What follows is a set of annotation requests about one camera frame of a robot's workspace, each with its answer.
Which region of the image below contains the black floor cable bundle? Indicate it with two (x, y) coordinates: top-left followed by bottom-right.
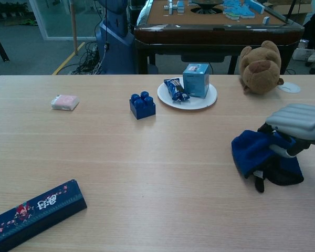
(70, 41), (103, 76)

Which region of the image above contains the blue cloth with black trim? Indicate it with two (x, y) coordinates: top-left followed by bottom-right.
(230, 129), (305, 194)

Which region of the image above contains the pink tissue pack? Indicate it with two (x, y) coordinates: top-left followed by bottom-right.
(50, 93), (80, 111)

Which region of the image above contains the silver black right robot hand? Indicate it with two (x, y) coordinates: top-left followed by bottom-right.
(257, 103), (315, 158)

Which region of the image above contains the white round plate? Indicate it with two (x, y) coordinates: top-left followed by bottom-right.
(156, 80), (218, 110)

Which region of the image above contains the long dark blue floral box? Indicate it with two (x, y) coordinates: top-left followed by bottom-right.
(0, 178), (88, 252)

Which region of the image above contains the white table cable grommet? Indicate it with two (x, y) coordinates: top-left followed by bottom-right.
(277, 81), (301, 94)

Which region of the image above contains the brown capybara plush toy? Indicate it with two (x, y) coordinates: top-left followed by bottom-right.
(238, 40), (285, 96)

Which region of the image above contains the blue building block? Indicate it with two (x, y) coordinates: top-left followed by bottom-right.
(129, 91), (156, 121)

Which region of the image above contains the dark wooden mahjong table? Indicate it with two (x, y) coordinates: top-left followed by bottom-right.
(133, 0), (305, 75)

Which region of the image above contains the blue cookie snack packet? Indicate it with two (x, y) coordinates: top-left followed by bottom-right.
(163, 78), (191, 103)

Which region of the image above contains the wooden pole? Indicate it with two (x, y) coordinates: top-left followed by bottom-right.
(70, 0), (79, 56)

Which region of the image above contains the light blue carton box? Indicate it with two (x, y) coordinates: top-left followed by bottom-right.
(182, 63), (211, 99)

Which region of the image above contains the pile of blue mahjong tiles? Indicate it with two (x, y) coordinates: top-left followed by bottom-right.
(222, 0), (265, 21)

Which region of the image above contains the dark mahjong table centre dome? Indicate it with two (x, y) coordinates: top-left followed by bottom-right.
(190, 0), (224, 14)

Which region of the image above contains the white bag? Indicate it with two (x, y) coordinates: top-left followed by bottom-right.
(292, 39), (315, 61)

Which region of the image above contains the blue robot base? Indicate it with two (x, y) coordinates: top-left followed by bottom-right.
(96, 0), (136, 75)

